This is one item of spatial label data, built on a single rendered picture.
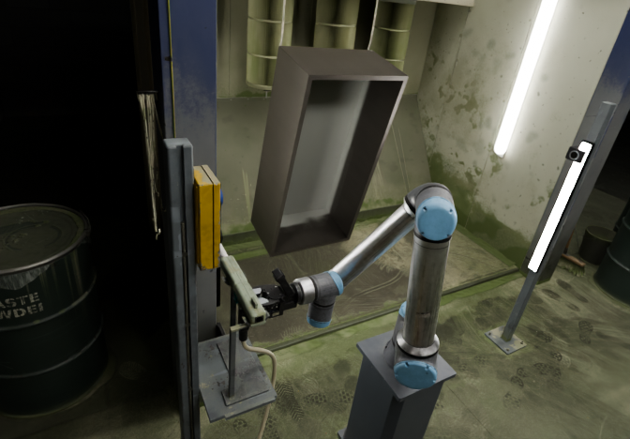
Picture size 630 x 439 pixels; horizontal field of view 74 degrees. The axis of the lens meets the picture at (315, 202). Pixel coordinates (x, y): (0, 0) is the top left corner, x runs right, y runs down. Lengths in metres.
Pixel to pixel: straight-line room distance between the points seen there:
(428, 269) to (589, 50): 2.53
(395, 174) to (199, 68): 3.01
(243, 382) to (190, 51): 1.11
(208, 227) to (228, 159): 2.40
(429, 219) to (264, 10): 2.28
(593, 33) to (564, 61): 0.24
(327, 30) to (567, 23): 1.72
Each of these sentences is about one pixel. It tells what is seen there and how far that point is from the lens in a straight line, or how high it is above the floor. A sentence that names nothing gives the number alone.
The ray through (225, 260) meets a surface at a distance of 1.46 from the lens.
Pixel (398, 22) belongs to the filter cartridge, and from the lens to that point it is 3.79.
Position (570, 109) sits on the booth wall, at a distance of 3.62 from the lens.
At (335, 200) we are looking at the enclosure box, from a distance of 3.00.
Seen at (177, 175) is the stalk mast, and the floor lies 1.57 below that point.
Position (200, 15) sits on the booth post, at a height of 1.88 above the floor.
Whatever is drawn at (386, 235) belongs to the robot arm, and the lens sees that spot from 1.48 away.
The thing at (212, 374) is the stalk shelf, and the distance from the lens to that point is 1.58.
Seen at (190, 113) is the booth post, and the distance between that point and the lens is 1.53.
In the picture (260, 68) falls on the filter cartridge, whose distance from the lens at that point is 3.26.
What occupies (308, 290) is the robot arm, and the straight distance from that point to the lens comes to 1.43.
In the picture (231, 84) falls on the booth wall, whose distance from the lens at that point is 3.58.
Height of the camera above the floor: 2.01
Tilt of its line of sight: 28 degrees down
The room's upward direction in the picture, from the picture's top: 7 degrees clockwise
